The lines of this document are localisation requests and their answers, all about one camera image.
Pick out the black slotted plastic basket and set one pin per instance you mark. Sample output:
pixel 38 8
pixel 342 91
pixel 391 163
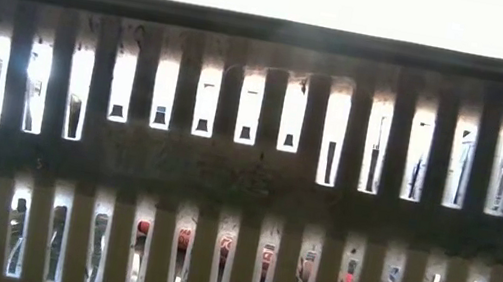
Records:
pixel 269 30

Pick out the red crayon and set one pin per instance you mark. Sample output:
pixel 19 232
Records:
pixel 184 239

